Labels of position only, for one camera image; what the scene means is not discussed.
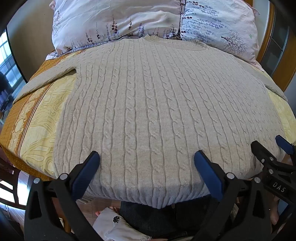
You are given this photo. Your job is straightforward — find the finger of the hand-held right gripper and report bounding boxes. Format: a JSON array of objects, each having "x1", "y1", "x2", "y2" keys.
[
  {"x1": 275, "y1": 135, "x2": 296, "y2": 155},
  {"x1": 251, "y1": 140, "x2": 278, "y2": 166}
]

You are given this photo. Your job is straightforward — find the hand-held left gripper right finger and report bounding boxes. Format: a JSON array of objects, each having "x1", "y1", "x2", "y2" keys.
[{"x1": 192, "y1": 150, "x2": 271, "y2": 241}]

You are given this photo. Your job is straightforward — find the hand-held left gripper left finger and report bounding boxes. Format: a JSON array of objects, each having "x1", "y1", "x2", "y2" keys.
[{"x1": 24, "y1": 151, "x2": 101, "y2": 241}]

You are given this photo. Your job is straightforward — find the beige cable-knit sweater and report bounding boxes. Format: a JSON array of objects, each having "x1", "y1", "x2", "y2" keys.
[{"x1": 14, "y1": 35, "x2": 288, "y2": 208}]

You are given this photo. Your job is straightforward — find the person's right hand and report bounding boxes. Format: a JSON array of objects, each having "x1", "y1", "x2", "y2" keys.
[{"x1": 269, "y1": 195, "x2": 281, "y2": 226}]

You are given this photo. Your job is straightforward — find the white slipper with button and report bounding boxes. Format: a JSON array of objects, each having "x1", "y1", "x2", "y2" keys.
[{"x1": 92, "y1": 207, "x2": 152, "y2": 241}]

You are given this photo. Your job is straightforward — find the yellow patterned bedspread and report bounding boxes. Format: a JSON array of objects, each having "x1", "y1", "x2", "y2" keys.
[{"x1": 0, "y1": 50, "x2": 296, "y2": 183}]

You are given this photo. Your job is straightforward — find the person's dark jeans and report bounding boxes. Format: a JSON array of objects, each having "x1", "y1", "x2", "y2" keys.
[{"x1": 119, "y1": 199, "x2": 220, "y2": 239}]

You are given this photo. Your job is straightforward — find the dark wooden chair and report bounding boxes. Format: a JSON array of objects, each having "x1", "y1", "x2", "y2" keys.
[{"x1": 0, "y1": 141, "x2": 30, "y2": 209}]

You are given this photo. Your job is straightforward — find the wooden headboard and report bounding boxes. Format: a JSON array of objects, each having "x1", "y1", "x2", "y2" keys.
[{"x1": 252, "y1": 0, "x2": 296, "y2": 91}]

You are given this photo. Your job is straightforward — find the window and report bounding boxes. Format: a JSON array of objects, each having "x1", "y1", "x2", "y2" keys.
[{"x1": 0, "y1": 30, "x2": 26, "y2": 88}]

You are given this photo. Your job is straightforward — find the tree print pillow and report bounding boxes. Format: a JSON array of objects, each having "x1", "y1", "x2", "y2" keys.
[{"x1": 179, "y1": 0, "x2": 263, "y2": 67}]

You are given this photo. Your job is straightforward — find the floral stem print pillow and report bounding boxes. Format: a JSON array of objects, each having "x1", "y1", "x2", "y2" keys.
[{"x1": 46, "y1": 0, "x2": 183, "y2": 56}]

